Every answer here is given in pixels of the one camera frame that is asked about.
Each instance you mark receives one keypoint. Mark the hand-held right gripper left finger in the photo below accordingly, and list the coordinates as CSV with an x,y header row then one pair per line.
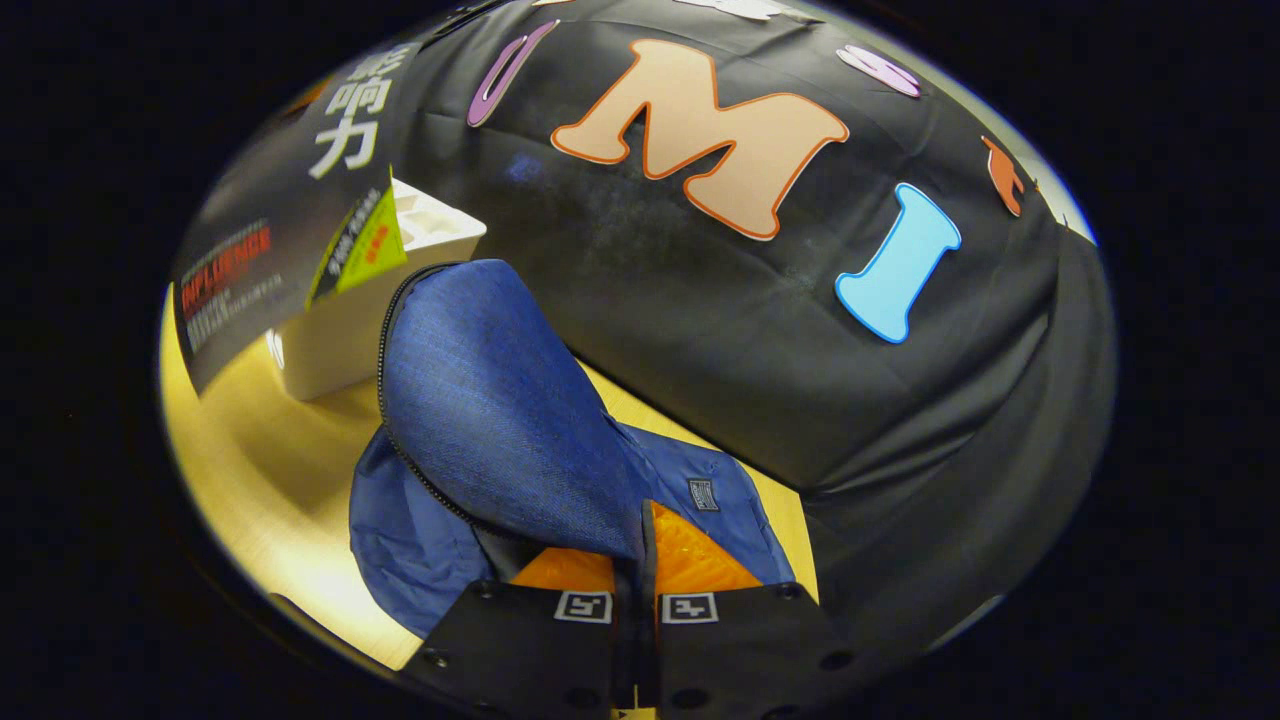
x,y
520,650

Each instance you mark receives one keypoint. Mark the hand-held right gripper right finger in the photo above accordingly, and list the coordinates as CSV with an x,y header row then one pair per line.
x,y
740,650

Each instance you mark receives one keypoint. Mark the white bookshelf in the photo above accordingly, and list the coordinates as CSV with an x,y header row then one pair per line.
x,y
340,340

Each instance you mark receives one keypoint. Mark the black book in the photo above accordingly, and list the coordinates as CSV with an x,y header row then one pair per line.
x,y
280,220

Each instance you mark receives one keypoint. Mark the blue schoolbag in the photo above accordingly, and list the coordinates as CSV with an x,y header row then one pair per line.
x,y
500,410

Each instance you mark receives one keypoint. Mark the black backdrop cloth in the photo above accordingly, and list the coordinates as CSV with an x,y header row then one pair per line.
x,y
700,330

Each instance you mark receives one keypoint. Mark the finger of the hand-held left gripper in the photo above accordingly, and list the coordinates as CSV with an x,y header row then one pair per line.
x,y
305,100

